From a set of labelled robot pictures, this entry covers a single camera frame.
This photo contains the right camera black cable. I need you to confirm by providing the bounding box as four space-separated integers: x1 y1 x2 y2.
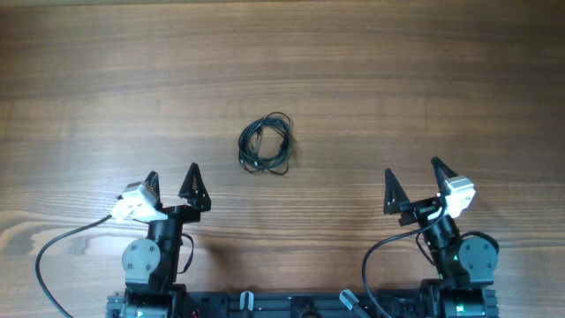
361 207 445 318

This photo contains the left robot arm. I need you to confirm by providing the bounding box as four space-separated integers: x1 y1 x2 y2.
105 163 211 318

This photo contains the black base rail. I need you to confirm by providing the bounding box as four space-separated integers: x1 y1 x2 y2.
105 289 500 318

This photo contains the left camera black cable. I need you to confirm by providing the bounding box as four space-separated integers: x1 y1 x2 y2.
34 214 114 318

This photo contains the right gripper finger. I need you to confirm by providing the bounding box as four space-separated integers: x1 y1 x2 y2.
431 156 457 189
383 169 410 215

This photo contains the camera black cable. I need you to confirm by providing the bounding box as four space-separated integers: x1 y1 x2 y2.
361 207 445 318
34 214 114 318

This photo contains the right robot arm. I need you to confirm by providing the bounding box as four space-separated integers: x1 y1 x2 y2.
375 157 500 317

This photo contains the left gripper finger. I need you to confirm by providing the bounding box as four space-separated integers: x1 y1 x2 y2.
145 170 160 198
178 163 211 210

